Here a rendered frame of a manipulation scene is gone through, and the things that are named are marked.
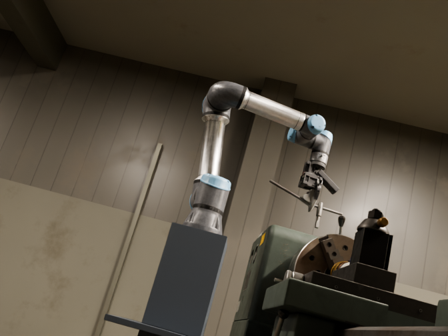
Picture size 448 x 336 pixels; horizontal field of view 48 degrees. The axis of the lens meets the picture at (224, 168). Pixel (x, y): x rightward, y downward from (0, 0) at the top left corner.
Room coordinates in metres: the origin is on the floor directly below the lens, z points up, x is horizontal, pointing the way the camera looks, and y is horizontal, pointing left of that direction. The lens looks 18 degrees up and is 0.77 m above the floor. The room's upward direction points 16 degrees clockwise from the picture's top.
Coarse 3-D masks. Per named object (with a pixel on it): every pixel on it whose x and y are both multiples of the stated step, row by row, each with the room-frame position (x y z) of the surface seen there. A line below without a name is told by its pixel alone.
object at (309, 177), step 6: (306, 162) 2.02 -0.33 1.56; (312, 162) 2.01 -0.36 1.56; (318, 162) 2.00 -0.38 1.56; (306, 168) 2.03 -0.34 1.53; (312, 168) 2.02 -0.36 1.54; (318, 168) 2.02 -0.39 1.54; (324, 168) 2.02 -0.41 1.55; (306, 174) 1.99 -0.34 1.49; (312, 174) 2.00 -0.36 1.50; (300, 180) 2.04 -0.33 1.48; (306, 180) 2.00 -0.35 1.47; (312, 180) 2.00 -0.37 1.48; (318, 180) 2.00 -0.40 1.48; (300, 186) 2.04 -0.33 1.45; (306, 186) 2.03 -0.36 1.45; (312, 186) 2.00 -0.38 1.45
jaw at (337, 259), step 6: (324, 240) 1.77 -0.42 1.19; (330, 240) 1.77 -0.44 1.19; (324, 246) 1.77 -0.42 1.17; (330, 246) 1.77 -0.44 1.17; (324, 252) 1.79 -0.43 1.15; (330, 252) 1.75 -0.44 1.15; (336, 252) 1.75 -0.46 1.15; (330, 258) 1.75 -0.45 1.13; (336, 258) 1.73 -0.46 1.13; (342, 258) 1.73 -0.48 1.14; (330, 264) 1.77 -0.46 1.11
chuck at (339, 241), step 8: (312, 240) 1.81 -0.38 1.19; (336, 240) 1.81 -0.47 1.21; (344, 240) 1.81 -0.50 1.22; (352, 240) 1.81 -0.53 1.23; (304, 248) 1.81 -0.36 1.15; (312, 248) 1.81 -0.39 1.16; (320, 248) 1.81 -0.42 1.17; (336, 248) 1.81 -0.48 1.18; (344, 248) 1.82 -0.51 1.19; (352, 248) 1.81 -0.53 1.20; (296, 256) 1.85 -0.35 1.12; (304, 256) 1.81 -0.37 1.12; (312, 256) 1.81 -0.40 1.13; (320, 256) 1.81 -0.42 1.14; (344, 256) 1.81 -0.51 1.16; (296, 264) 1.81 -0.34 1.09; (304, 264) 1.81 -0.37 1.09; (312, 264) 1.81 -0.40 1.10; (320, 264) 1.81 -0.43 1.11; (304, 272) 1.81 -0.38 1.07; (320, 272) 1.81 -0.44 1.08
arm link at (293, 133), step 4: (292, 132) 1.98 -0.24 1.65; (296, 132) 1.97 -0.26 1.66; (288, 136) 2.01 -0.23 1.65; (292, 136) 1.98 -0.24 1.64; (296, 136) 1.98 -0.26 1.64; (300, 136) 1.95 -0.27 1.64; (316, 136) 1.99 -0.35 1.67; (288, 140) 2.02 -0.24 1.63; (292, 140) 2.00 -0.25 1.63; (296, 140) 2.00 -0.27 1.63; (300, 140) 1.98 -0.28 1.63; (304, 140) 1.96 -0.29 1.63; (308, 140) 1.96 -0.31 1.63; (312, 140) 1.99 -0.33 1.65; (300, 144) 2.01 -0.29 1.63; (304, 144) 2.01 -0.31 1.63; (308, 144) 2.00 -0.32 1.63; (312, 144) 2.00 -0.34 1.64; (308, 148) 2.03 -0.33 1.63
